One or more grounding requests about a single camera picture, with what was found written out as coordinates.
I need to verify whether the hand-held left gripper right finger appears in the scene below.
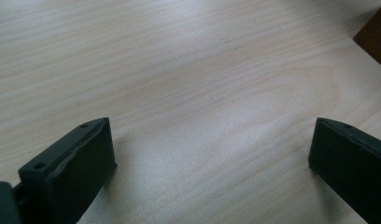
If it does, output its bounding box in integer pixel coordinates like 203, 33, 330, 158
307, 117, 381, 224

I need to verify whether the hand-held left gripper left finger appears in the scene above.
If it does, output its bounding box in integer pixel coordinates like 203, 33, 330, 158
14, 117, 118, 224

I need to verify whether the brown wooden board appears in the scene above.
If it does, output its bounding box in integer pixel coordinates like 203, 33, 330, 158
352, 1, 381, 72

